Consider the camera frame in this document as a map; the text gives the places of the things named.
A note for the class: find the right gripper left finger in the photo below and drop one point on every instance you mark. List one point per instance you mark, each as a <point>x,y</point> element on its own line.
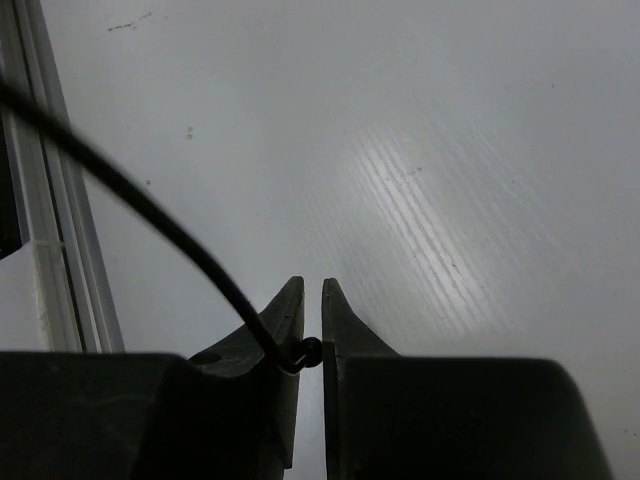
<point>225,413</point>

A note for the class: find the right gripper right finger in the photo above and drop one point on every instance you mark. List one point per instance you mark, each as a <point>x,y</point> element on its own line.
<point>388,416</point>

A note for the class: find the aluminium rail front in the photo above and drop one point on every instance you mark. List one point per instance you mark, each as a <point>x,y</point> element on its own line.
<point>73,301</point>

